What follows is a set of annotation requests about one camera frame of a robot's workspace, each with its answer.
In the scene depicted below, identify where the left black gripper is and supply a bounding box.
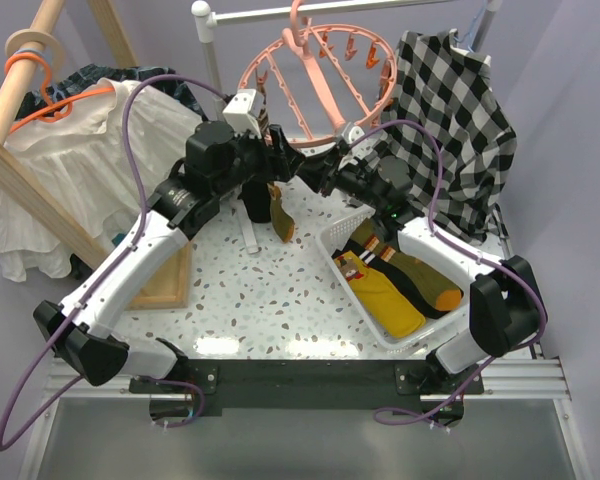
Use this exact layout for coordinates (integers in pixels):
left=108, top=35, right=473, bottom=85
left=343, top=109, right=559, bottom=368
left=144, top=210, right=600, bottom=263
left=213, top=121, right=305, bottom=198

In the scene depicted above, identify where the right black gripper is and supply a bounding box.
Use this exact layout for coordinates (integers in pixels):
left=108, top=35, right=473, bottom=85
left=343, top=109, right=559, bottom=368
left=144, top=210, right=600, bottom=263
left=295, top=145, right=385, bottom=212

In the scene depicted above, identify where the black striped sock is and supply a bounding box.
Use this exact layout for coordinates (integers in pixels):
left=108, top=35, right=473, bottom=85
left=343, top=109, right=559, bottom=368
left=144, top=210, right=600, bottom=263
left=240, top=181, right=271, bottom=224

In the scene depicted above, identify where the olive orange sock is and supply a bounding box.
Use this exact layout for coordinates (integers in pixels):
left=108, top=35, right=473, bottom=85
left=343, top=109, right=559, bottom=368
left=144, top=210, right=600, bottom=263
left=267, top=182, right=295, bottom=243
left=347, top=219, right=464, bottom=319

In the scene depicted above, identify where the pink round clip hanger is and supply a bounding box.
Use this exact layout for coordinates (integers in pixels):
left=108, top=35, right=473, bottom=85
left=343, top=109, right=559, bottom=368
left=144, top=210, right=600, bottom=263
left=238, top=1, right=397, bottom=148

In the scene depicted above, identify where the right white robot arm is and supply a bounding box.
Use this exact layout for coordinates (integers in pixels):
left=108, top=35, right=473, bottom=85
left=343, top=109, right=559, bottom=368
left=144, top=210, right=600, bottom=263
left=297, top=151, right=547, bottom=393

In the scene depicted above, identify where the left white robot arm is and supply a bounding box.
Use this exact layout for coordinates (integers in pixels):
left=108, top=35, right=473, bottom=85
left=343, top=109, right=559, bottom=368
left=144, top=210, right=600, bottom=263
left=33, top=121, right=306, bottom=392

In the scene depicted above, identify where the orange clothes hanger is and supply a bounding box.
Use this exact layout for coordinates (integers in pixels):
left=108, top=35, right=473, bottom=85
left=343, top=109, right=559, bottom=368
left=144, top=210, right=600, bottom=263
left=4, top=49, right=115, bottom=134

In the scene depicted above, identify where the blue clothes hanger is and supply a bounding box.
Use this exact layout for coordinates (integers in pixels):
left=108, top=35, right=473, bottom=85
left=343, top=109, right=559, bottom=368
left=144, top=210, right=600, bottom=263
left=454, top=0, right=488, bottom=52

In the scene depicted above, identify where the white plastic basket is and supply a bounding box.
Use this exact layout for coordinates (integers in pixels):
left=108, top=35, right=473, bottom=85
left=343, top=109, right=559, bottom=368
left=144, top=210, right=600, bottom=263
left=316, top=207, right=468, bottom=350

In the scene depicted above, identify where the black white banded sock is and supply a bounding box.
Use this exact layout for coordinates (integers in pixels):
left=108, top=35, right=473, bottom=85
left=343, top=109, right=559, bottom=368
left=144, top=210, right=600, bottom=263
left=347, top=237, right=441, bottom=321

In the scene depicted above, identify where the black white checkered shirt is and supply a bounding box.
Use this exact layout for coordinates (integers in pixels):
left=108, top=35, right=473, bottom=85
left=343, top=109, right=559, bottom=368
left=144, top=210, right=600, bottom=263
left=366, top=30, right=517, bottom=244

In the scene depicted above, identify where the yellow sock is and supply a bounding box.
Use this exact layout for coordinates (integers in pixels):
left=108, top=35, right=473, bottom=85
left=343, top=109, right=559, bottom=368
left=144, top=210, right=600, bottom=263
left=334, top=251, right=426, bottom=339

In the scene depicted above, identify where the teal cloth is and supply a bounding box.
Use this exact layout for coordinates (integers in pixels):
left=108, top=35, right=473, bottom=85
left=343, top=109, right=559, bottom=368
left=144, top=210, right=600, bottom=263
left=112, top=232, right=128, bottom=252

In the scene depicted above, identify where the white blouse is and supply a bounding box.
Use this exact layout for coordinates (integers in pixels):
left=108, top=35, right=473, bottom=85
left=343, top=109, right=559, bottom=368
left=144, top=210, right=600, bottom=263
left=0, top=74, right=206, bottom=282

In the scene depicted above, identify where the dark patterned garment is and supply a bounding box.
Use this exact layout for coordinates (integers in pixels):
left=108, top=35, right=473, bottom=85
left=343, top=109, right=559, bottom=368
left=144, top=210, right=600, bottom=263
left=14, top=64, right=216, bottom=126

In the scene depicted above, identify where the wooden clothes rack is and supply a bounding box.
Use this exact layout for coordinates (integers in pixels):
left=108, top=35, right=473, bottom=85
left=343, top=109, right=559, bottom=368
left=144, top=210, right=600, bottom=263
left=0, top=0, right=191, bottom=311

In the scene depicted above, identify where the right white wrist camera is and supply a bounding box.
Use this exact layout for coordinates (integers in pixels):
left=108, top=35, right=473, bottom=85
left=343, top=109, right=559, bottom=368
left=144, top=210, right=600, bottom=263
left=340, top=124, right=375, bottom=168

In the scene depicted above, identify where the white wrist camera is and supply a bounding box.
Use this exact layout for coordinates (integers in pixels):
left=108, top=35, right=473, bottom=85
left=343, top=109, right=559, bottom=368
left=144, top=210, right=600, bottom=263
left=340, top=124, right=375, bottom=168
left=222, top=89, right=264, bottom=138

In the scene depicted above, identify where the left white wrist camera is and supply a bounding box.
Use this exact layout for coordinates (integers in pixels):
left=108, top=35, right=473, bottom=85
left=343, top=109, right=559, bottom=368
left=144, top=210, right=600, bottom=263
left=222, top=89, right=264, bottom=138

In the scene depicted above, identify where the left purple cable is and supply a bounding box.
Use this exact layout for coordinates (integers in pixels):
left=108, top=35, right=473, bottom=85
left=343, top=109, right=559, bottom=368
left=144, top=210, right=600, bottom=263
left=0, top=74, right=234, bottom=451

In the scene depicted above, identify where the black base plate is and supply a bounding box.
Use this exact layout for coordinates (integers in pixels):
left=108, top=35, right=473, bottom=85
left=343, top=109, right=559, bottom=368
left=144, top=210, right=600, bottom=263
left=129, top=359, right=484, bottom=420

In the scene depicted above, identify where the white metal clothes rail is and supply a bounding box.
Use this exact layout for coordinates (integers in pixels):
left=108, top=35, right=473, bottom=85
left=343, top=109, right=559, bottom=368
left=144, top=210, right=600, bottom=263
left=190, top=0, right=501, bottom=256

